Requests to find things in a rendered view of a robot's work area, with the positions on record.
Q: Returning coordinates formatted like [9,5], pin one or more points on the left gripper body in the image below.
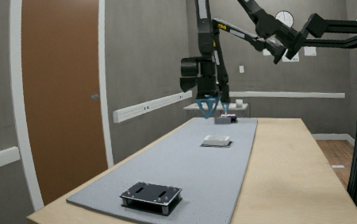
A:
[211,88]

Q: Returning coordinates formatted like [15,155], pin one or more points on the white grid rack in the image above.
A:
[212,141]

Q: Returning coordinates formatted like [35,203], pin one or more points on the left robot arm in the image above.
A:
[267,24]

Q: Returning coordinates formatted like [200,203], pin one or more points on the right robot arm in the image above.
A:
[259,45]

